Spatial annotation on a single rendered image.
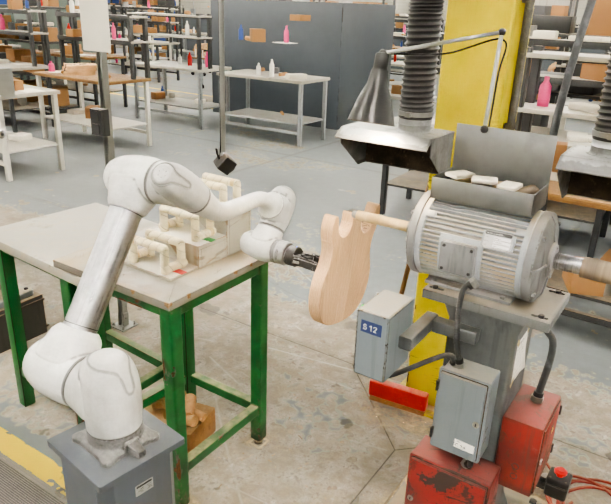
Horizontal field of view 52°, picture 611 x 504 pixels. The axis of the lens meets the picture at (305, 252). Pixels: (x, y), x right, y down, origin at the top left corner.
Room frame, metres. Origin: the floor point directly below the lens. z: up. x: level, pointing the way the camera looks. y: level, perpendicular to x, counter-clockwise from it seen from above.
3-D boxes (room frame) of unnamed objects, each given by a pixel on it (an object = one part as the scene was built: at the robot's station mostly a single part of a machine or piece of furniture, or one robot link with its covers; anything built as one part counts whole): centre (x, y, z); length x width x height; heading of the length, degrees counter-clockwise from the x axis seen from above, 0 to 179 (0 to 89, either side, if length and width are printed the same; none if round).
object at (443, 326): (1.58, -0.44, 1.02); 0.13 x 0.04 x 0.04; 57
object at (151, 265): (2.16, 0.55, 0.94); 0.27 x 0.15 x 0.01; 57
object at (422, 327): (1.57, -0.33, 1.02); 0.19 x 0.04 x 0.04; 147
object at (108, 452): (1.43, 0.51, 0.73); 0.22 x 0.18 x 0.06; 49
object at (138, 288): (2.27, 0.55, 0.55); 0.62 x 0.58 x 0.76; 57
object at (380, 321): (1.52, -0.30, 0.99); 0.24 x 0.21 x 0.26; 57
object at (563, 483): (1.65, -0.76, 0.46); 0.25 x 0.07 x 0.08; 57
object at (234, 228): (2.42, 0.38, 1.02); 0.27 x 0.15 x 0.17; 57
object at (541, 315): (1.64, -0.56, 1.11); 0.36 x 0.24 x 0.04; 57
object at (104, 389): (1.45, 0.53, 0.87); 0.18 x 0.16 x 0.22; 61
